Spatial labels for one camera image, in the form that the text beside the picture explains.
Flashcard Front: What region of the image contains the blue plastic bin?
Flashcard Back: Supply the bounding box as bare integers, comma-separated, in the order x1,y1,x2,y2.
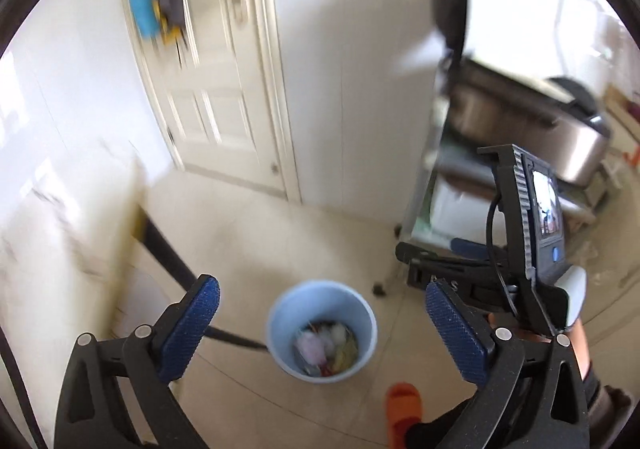
266,280,378,384

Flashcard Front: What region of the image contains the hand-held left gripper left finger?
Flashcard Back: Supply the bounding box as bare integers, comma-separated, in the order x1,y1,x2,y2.
52,274,221,449

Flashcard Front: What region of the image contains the person's right forearm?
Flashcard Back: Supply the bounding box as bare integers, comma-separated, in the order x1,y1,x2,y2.
570,316,640,430

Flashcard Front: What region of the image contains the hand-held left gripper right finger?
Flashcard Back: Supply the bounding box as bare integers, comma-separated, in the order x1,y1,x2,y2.
425,279,591,449

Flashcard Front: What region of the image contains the round white marble table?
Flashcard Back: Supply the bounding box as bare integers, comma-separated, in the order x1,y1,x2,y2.
0,139,266,355

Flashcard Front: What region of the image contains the cream panel door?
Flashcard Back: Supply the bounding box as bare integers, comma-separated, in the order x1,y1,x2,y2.
120,0,303,202

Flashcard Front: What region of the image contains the steel rice cooker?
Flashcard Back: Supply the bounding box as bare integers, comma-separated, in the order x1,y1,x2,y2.
432,0,613,184

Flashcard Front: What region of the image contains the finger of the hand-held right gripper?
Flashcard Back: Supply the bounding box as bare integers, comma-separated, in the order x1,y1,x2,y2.
448,237,496,261
395,241,481,300

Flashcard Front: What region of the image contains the orange slipper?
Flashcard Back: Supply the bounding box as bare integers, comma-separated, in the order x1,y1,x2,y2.
385,382,423,449

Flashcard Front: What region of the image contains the person's leg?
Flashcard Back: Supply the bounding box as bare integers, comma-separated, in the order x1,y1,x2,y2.
405,399,483,449

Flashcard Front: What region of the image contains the metal storage rack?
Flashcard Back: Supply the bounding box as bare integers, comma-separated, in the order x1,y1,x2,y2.
372,59,626,295

